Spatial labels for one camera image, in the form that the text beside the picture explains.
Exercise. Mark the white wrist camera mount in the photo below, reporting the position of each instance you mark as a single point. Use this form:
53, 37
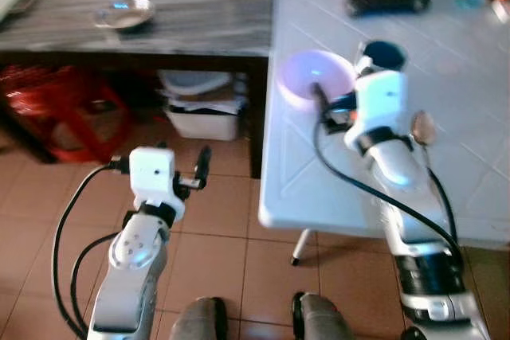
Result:
153, 174
381, 105

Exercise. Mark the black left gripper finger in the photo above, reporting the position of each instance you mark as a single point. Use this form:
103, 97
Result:
203, 166

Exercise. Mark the metal spoon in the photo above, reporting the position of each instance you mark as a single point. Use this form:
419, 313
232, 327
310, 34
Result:
422, 127

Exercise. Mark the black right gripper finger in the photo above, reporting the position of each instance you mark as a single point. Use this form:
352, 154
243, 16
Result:
320, 95

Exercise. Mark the dark blue cup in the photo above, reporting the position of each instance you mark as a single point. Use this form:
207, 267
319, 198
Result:
386, 55

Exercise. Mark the grey right robot leg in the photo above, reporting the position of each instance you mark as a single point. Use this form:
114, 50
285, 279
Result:
323, 320

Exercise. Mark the pink plastic bowl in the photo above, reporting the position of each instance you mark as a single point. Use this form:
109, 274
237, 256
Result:
303, 77

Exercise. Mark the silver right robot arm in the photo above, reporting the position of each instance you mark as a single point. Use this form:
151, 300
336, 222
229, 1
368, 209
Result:
414, 228

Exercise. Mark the round metal plate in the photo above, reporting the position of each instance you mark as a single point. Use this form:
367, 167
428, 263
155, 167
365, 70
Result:
123, 13

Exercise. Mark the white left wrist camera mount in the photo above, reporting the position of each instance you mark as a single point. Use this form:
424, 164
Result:
153, 174

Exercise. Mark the red plastic stool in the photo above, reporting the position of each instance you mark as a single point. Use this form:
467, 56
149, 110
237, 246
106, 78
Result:
64, 109

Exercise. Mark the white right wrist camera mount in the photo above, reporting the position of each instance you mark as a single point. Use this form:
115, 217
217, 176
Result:
381, 105

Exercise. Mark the flat black device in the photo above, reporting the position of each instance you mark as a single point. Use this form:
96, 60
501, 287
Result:
388, 1

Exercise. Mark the white plastic bin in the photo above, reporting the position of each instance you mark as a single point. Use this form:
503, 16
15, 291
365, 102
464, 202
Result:
203, 113

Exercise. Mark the white table leg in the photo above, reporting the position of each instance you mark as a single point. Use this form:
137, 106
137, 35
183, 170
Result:
301, 248

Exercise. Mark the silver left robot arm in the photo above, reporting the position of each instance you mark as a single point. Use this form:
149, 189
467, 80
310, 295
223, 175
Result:
131, 276

